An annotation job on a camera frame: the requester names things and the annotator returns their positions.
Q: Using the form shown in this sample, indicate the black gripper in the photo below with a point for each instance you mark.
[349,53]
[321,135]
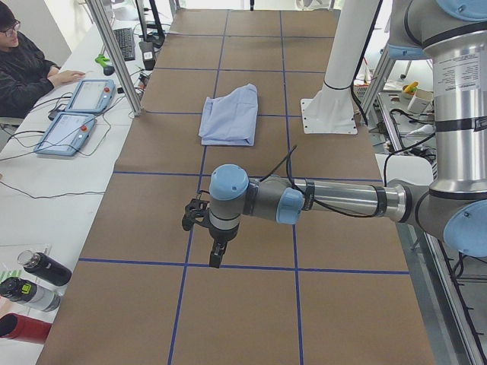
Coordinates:
[223,236]

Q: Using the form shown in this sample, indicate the light blue striped shirt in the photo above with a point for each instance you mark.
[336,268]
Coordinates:
[230,120]

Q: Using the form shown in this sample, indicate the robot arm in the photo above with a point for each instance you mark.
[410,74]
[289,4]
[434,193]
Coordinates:
[453,208]

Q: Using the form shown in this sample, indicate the person's hand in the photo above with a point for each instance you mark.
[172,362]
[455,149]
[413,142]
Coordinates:
[65,77]

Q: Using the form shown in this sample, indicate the black water bottle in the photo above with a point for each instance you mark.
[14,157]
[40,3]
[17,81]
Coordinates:
[44,267]

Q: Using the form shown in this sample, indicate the lower blue teach pendant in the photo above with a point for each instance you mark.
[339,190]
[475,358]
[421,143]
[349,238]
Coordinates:
[66,135]

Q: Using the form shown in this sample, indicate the blue teach pendant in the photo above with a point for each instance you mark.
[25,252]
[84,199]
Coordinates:
[91,96]
[66,135]

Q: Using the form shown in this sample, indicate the upper blue teach pendant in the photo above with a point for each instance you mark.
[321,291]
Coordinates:
[91,96]

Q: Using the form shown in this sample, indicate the red bottle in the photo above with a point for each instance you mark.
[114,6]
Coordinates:
[22,328]

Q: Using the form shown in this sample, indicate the green plastic object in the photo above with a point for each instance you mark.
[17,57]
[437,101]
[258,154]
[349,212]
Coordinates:
[102,60]

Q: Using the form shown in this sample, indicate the black keyboard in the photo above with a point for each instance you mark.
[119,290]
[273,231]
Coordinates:
[126,43]

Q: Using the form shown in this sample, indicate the yellow banana toy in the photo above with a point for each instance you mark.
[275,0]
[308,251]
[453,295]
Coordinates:
[410,89]

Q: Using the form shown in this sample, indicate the person in black jacket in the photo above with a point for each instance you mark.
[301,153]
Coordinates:
[24,69]

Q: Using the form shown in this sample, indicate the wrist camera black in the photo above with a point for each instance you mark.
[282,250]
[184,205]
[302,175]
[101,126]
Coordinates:
[196,212]

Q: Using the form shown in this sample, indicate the white central pedestal column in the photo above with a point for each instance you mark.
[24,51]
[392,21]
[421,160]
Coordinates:
[331,110]

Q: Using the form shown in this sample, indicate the aluminium frame post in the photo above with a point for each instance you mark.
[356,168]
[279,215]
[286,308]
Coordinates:
[105,29]

